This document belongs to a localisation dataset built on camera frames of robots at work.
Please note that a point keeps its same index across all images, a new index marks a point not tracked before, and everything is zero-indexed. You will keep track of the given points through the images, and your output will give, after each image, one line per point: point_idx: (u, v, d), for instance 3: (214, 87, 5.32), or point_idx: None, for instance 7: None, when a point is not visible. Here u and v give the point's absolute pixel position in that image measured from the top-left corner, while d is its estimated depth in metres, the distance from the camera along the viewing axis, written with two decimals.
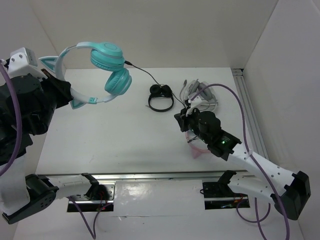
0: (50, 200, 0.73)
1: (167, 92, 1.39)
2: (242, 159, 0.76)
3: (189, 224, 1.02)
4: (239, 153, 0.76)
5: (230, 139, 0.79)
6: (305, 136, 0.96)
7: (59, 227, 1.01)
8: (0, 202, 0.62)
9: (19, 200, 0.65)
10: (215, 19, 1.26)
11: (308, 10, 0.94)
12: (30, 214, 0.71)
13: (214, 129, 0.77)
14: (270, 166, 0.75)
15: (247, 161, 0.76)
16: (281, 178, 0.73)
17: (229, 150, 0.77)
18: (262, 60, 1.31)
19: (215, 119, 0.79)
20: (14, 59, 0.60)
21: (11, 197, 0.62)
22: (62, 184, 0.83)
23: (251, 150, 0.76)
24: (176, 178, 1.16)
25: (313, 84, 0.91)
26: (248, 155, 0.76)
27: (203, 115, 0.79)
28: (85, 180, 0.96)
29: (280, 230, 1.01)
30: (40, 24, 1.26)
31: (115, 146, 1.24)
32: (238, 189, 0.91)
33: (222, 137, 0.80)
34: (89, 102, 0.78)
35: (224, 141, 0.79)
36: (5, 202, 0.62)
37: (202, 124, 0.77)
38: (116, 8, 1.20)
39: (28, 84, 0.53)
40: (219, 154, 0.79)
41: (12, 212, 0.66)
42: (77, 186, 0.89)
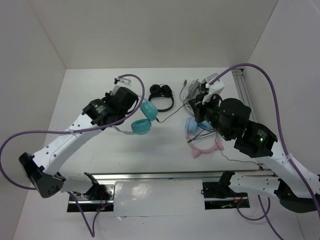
0: (57, 189, 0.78)
1: (167, 92, 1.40)
2: (279, 163, 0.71)
3: (190, 224, 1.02)
4: (278, 156, 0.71)
5: (267, 135, 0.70)
6: (305, 136, 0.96)
7: (59, 227, 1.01)
8: (54, 154, 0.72)
9: (57, 166, 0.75)
10: (216, 19, 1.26)
11: (309, 11, 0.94)
12: (39, 189, 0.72)
13: (243, 121, 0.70)
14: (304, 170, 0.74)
15: (285, 165, 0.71)
16: (314, 184, 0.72)
17: (266, 149, 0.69)
18: (262, 60, 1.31)
19: (244, 109, 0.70)
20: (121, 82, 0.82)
21: (62, 158, 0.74)
22: (69, 177, 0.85)
23: (289, 154, 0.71)
24: (177, 178, 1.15)
25: (314, 85, 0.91)
26: (287, 159, 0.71)
27: (227, 106, 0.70)
28: (87, 179, 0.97)
29: (281, 229, 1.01)
30: (40, 24, 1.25)
31: (115, 146, 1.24)
32: (240, 188, 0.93)
33: (258, 133, 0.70)
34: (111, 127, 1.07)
35: (262, 138, 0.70)
36: (56, 158, 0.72)
37: (229, 116, 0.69)
38: (117, 8, 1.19)
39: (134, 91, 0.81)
40: (252, 151, 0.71)
41: (47, 172, 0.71)
42: (79, 183, 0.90)
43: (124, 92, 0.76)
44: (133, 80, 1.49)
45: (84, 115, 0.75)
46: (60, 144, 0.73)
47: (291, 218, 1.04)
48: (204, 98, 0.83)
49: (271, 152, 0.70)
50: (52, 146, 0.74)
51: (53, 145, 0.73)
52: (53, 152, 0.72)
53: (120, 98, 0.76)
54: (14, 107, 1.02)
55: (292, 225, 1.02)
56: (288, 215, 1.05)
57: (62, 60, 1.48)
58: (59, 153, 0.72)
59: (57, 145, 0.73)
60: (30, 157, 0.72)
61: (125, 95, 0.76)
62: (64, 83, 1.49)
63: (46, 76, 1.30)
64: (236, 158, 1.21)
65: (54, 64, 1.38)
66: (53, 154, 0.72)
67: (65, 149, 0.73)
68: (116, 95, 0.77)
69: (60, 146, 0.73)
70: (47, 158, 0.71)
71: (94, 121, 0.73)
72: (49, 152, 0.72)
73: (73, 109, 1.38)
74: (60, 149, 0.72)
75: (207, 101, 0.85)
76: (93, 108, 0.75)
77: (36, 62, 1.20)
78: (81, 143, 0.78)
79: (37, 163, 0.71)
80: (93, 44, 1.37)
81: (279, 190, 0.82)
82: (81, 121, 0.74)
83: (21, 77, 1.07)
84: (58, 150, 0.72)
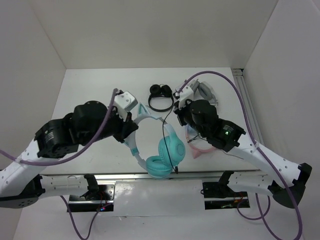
0: (31, 201, 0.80)
1: (167, 92, 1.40)
2: (249, 152, 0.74)
3: (189, 224, 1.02)
4: (246, 146, 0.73)
5: (233, 129, 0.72)
6: (305, 135, 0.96)
7: (59, 227, 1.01)
8: (5, 182, 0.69)
9: (16, 190, 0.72)
10: (215, 19, 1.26)
11: (309, 10, 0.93)
12: (6, 205, 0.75)
13: (210, 118, 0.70)
14: (277, 159, 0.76)
15: (254, 153, 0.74)
16: (288, 171, 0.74)
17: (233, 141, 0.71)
18: (262, 60, 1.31)
19: (211, 106, 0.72)
20: (122, 96, 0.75)
21: (15, 185, 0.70)
22: (53, 186, 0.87)
23: (257, 142, 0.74)
24: (176, 178, 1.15)
25: (313, 84, 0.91)
26: (255, 148, 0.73)
27: (196, 105, 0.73)
28: (83, 184, 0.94)
29: (281, 230, 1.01)
30: (40, 24, 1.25)
31: (114, 147, 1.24)
32: (237, 187, 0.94)
33: (224, 128, 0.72)
34: (132, 150, 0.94)
35: (227, 131, 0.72)
36: (8, 185, 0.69)
37: (196, 114, 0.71)
38: (116, 8, 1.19)
39: (100, 111, 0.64)
40: (221, 146, 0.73)
41: (4, 195, 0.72)
42: (69, 190, 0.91)
43: (79, 116, 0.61)
44: (134, 80, 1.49)
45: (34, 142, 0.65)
46: (11, 171, 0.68)
47: (290, 218, 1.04)
48: (178, 105, 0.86)
49: (238, 142, 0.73)
50: (8, 170, 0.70)
51: (7, 171, 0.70)
52: (5, 180, 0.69)
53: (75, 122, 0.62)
54: (14, 107, 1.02)
55: (292, 225, 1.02)
56: (288, 216, 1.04)
57: (63, 60, 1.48)
58: (10, 181, 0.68)
59: (9, 172, 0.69)
60: None
61: (79, 120, 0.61)
62: (64, 84, 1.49)
63: (46, 76, 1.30)
64: (236, 158, 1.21)
65: (54, 64, 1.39)
66: (5, 181, 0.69)
67: (16, 179, 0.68)
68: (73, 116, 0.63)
69: (10, 174, 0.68)
70: (1, 183, 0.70)
71: (40, 153, 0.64)
72: (4, 178, 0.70)
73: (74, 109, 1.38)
74: (10, 178, 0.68)
75: (183, 106, 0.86)
76: (44, 133, 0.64)
77: (36, 62, 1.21)
78: (39, 170, 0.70)
79: None
80: (93, 44, 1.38)
81: (273, 185, 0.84)
82: (30, 149, 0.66)
83: (21, 77, 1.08)
84: (8, 178, 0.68)
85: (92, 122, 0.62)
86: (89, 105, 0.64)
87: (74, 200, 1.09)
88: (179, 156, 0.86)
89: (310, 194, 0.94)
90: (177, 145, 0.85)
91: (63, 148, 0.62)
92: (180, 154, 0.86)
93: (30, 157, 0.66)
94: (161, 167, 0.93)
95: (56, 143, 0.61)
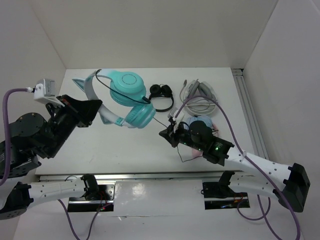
0: (19, 213, 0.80)
1: (167, 92, 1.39)
2: (238, 161, 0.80)
3: (189, 224, 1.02)
4: (234, 156, 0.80)
5: (223, 144, 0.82)
6: (305, 136, 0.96)
7: (59, 227, 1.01)
8: None
9: None
10: (215, 19, 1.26)
11: (309, 10, 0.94)
12: None
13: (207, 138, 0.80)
14: (266, 164, 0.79)
15: (243, 162, 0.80)
16: (278, 173, 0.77)
17: (224, 155, 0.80)
18: (262, 60, 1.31)
19: (206, 126, 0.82)
20: (36, 90, 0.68)
21: None
22: (43, 194, 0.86)
23: (244, 152, 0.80)
24: (176, 178, 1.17)
25: (313, 85, 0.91)
26: (243, 157, 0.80)
27: (193, 126, 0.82)
28: (80, 187, 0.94)
29: (280, 230, 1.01)
30: (40, 24, 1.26)
31: (113, 147, 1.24)
32: (239, 188, 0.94)
33: (215, 144, 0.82)
34: (116, 122, 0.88)
35: (218, 147, 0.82)
36: None
37: (195, 134, 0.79)
38: (116, 8, 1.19)
39: (32, 125, 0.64)
40: (215, 161, 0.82)
41: None
42: (64, 194, 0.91)
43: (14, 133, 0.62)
44: None
45: None
46: None
47: (290, 219, 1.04)
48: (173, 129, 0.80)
49: (227, 154, 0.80)
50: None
51: None
52: None
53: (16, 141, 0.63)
54: (13, 107, 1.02)
55: (292, 226, 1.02)
56: (288, 216, 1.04)
57: (62, 60, 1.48)
58: None
59: None
60: None
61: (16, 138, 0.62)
62: (64, 84, 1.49)
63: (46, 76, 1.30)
64: None
65: (54, 65, 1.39)
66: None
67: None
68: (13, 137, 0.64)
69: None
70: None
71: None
72: None
73: None
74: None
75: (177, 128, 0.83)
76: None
77: (36, 62, 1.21)
78: (11, 179, 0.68)
79: None
80: (92, 45, 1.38)
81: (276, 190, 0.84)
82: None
83: (21, 78, 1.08)
84: None
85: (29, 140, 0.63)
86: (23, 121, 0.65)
87: (74, 200, 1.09)
88: (129, 86, 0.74)
89: (311, 195, 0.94)
90: (121, 78, 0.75)
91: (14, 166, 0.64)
92: (132, 84, 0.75)
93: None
94: (134, 113, 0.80)
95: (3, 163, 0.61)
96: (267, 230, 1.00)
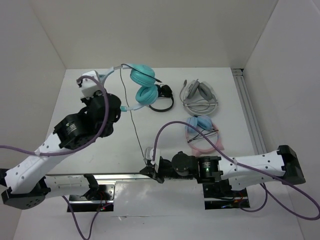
0: (38, 201, 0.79)
1: (167, 92, 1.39)
2: (234, 171, 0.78)
3: (190, 224, 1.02)
4: (227, 167, 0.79)
5: (211, 163, 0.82)
6: (305, 135, 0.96)
7: (59, 227, 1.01)
8: (22, 175, 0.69)
9: (32, 183, 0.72)
10: (215, 19, 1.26)
11: (309, 10, 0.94)
12: (14, 205, 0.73)
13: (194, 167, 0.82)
14: (258, 160, 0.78)
15: (239, 169, 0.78)
16: (273, 163, 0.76)
17: (219, 173, 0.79)
18: (262, 60, 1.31)
19: (185, 156, 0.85)
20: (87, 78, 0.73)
21: (36, 176, 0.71)
22: (57, 185, 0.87)
23: (234, 159, 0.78)
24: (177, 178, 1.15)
25: (314, 84, 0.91)
26: (236, 165, 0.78)
27: (177, 163, 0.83)
28: (85, 183, 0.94)
29: (280, 230, 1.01)
30: (40, 24, 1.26)
31: (113, 147, 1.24)
32: (241, 186, 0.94)
33: (204, 167, 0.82)
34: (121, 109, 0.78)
35: (208, 168, 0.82)
36: (27, 178, 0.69)
37: (183, 171, 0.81)
38: (116, 8, 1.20)
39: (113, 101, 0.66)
40: (213, 181, 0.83)
41: (16, 192, 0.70)
42: (72, 187, 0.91)
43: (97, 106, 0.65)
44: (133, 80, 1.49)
45: (54, 135, 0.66)
46: (28, 165, 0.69)
47: (291, 218, 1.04)
48: (156, 170, 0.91)
49: (221, 170, 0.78)
50: (21, 166, 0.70)
51: (23, 166, 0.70)
52: (21, 174, 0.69)
53: (94, 114, 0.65)
54: (14, 107, 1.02)
55: (292, 225, 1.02)
56: (288, 216, 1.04)
57: (63, 60, 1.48)
58: (27, 175, 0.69)
59: (26, 167, 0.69)
60: (2, 175, 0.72)
61: (97, 110, 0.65)
62: (64, 84, 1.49)
63: (46, 76, 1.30)
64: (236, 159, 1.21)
65: (54, 65, 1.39)
66: (21, 177, 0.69)
67: (33, 172, 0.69)
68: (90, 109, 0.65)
69: (28, 168, 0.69)
70: (15, 179, 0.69)
71: (64, 143, 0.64)
72: (18, 173, 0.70)
73: (74, 109, 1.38)
74: (27, 172, 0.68)
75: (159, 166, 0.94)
76: (64, 126, 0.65)
77: (36, 62, 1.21)
78: (54, 163, 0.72)
79: (7, 183, 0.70)
80: (93, 44, 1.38)
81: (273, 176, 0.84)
82: (50, 142, 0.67)
83: (21, 77, 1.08)
84: (26, 172, 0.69)
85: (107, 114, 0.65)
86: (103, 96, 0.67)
87: (74, 200, 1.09)
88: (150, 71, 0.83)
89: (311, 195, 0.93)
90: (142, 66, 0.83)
91: (85, 138, 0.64)
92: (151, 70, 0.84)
93: (51, 149, 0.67)
94: (148, 94, 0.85)
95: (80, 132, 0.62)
96: (267, 229, 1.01)
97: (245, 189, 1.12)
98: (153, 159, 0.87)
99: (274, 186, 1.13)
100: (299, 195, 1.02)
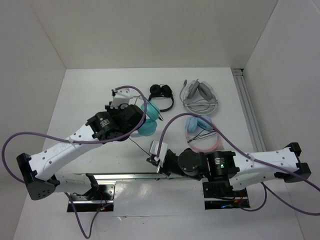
0: (48, 193, 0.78)
1: (167, 92, 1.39)
2: (250, 168, 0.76)
3: (190, 224, 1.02)
4: (243, 164, 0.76)
5: (224, 159, 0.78)
6: (305, 135, 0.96)
7: (59, 227, 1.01)
8: (51, 160, 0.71)
9: (55, 171, 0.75)
10: (215, 19, 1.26)
11: (309, 11, 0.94)
12: (30, 191, 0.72)
13: (204, 165, 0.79)
14: (272, 156, 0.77)
15: (255, 166, 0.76)
16: (287, 160, 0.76)
17: (235, 169, 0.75)
18: (262, 60, 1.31)
19: (193, 155, 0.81)
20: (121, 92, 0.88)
21: (62, 163, 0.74)
22: (64, 180, 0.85)
23: (251, 156, 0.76)
24: (176, 178, 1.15)
25: (314, 85, 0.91)
26: (253, 161, 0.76)
27: (186, 161, 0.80)
28: (87, 181, 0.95)
29: (280, 230, 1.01)
30: (40, 24, 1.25)
31: (113, 147, 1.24)
32: (242, 186, 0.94)
33: (216, 164, 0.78)
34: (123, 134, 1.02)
35: (222, 164, 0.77)
36: (54, 163, 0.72)
37: (192, 169, 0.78)
38: (116, 8, 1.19)
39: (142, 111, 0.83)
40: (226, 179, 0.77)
41: (39, 177, 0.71)
42: (77, 184, 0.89)
43: (132, 111, 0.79)
44: (133, 80, 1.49)
45: (87, 126, 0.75)
46: (57, 151, 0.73)
47: (291, 218, 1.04)
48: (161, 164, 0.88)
49: (237, 167, 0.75)
50: (49, 151, 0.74)
51: (51, 151, 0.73)
52: (49, 159, 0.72)
53: (126, 116, 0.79)
54: (13, 107, 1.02)
55: (292, 225, 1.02)
56: (288, 216, 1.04)
57: (62, 60, 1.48)
58: (55, 160, 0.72)
59: (55, 152, 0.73)
60: (26, 159, 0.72)
61: (131, 114, 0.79)
62: (64, 84, 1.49)
63: (46, 76, 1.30)
64: None
65: (54, 65, 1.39)
66: (48, 161, 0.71)
67: (61, 158, 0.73)
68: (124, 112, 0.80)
69: (57, 153, 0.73)
70: (41, 163, 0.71)
71: (96, 134, 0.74)
72: (46, 158, 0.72)
73: (74, 109, 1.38)
74: (56, 157, 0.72)
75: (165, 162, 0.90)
76: (97, 120, 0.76)
77: (36, 62, 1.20)
78: (78, 154, 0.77)
79: (32, 166, 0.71)
80: (92, 44, 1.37)
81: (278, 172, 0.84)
82: (83, 132, 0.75)
83: (21, 78, 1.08)
84: (54, 158, 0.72)
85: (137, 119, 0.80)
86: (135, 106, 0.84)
87: (74, 200, 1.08)
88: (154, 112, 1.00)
89: (311, 195, 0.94)
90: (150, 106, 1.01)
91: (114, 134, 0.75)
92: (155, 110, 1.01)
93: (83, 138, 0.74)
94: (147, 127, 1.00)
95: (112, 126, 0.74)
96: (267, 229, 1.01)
97: (245, 189, 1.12)
98: (158, 155, 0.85)
99: (274, 186, 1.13)
100: (299, 195, 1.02)
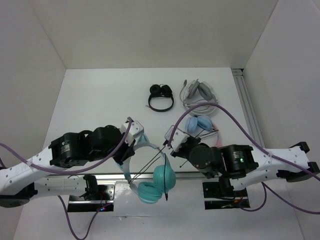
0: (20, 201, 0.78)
1: (167, 92, 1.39)
2: (268, 164, 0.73)
3: (190, 225, 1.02)
4: (261, 159, 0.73)
5: (243, 153, 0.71)
6: (305, 135, 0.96)
7: (58, 227, 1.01)
8: (10, 179, 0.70)
9: (19, 188, 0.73)
10: (215, 19, 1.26)
11: (309, 11, 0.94)
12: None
13: (219, 160, 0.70)
14: (287, 153, 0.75)
15: (272, 162, 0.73)
16: (301, 158, 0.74)
17: (252, 165, 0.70)
18: (262, 60, 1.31)
19: (205, 150, 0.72)
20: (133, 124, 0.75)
21: (23, 183, 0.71)
22: (47, 188, 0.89)
23: (269, 151, 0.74)
24: (177, 178, 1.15)
25: (314, 85, 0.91)
26: (270, 157, 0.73)
27: (197, 158, 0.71)
28: (82, 185, 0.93)
29: (280, 230, 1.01)
30: (40, 24, 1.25)
31: None
32: (243, 186, 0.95)
33: (235, 157, 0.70)
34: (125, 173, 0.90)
35: (241, 158, 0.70)
36: (13, 183, 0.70)
37: (205, 166, 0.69)
38: (116, 8, 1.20)
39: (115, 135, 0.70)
40: (244, 175, 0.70)
41: (2, 193, 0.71)
42: (65, 190, 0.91)
43: (99, 137, 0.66)
44: (133, 80, 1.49)
45: (48, 150, 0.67)
46: (18, 171, 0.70)
47: (291, 218, 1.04)
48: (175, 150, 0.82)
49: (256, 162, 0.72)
50: (13, 169, 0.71)
51: (14, 170, 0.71)
52: (9, 178, 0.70)
53: (93, 141, 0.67)
54: (13, 107, 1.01)
55: (292, 225, 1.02)
56: (288, 216, 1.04)
57: (63, 60, 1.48)
58: (14, 180, 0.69)
59: (15, 172, 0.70)
60: None
61: (98, 140, 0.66)
62: (64, 83, 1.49)
63: (46, 76, 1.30)
64: None
65: (53, 65, 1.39)
66: (9, 180, 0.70)
67: (21, 179, 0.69)
68: (92, 135, 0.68)
69: (17, 174, 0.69)
70: (4, 181, 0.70)
71: (54, 160, 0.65)
72: (8, 176, 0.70)
73: (73, 109, 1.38)
74: (15, 178, 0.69)
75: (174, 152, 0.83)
76: (60, 144, 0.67)
77: (36, 62, 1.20)
78: (42, 177, 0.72)
79: None
80: (92, 44, 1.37)
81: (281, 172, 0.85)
82: (44, 155, 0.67)
83: (21, 78, 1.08)
84: (14, 178, 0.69)
85: (108, 144, 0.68)
86: (107, 128, 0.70)
87: (74, 200, 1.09)
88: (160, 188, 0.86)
89: (312, 194, 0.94)
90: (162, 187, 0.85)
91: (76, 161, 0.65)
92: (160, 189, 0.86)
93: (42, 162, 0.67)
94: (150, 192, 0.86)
95: (73, 155, 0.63)
96: (267, 229, 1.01)
97: (245, 189, 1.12)
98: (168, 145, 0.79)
99: (274, 186, 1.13)
100: (299, 194, 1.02)
